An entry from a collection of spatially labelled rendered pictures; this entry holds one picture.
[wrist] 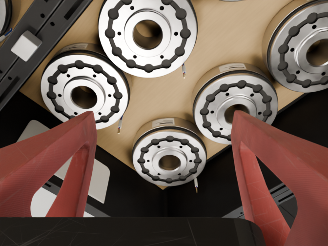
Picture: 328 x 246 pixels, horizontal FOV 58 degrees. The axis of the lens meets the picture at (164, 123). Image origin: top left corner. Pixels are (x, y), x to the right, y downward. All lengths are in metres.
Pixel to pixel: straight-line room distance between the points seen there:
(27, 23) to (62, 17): 0.03
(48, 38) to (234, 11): 0.20
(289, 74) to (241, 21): 0.08
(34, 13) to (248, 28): 0.22
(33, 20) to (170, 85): 0.18
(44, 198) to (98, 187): 0.38
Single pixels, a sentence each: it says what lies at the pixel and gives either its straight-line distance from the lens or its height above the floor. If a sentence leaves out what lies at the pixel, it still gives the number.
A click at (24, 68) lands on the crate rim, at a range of 0.28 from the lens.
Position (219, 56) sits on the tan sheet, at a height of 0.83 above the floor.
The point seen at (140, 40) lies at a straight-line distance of 0.33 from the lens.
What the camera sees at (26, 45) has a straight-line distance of 0.26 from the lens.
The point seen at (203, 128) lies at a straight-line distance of 0.38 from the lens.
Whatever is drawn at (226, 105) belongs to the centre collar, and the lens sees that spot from 0.36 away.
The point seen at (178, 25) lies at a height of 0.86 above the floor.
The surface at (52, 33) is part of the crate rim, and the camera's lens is 0.26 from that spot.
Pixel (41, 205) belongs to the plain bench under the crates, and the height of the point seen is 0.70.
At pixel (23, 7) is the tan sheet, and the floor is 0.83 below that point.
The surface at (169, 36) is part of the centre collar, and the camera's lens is 0.31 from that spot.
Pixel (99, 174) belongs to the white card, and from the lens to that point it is 0.41.
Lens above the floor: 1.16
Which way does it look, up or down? 55 degrees down
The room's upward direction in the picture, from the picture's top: 180 degrees clockwise
